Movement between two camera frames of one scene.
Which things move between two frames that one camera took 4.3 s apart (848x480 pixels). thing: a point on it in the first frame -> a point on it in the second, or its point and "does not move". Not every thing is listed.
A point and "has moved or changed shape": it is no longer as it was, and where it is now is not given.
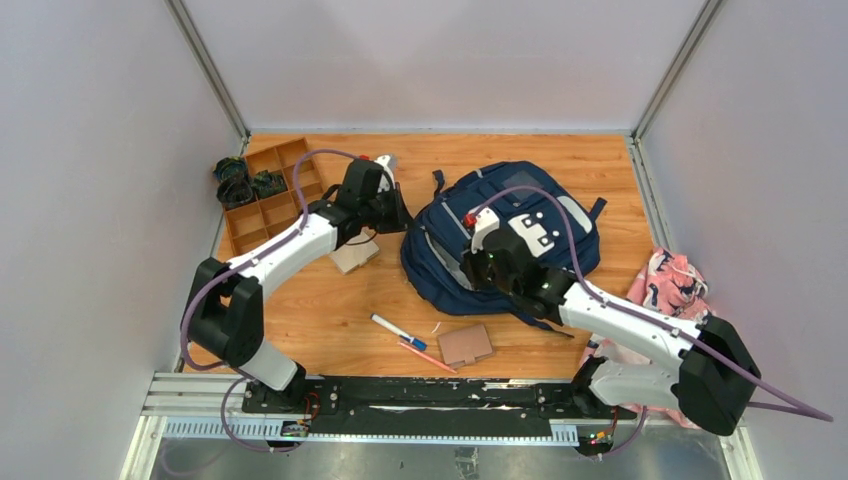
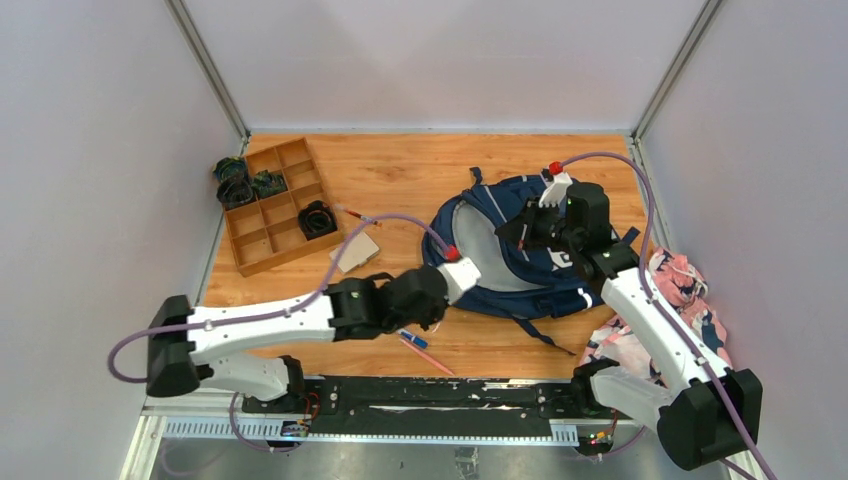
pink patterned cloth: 667,282 does not move
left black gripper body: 395,210 -> 437,304
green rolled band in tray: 265,184 does not move
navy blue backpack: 529,201 has moved or changed shape
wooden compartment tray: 267,219 does not move
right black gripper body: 482,276 -> 548,228
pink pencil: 429,358 does not move
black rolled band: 233,192 does not move
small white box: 355,252 does not move
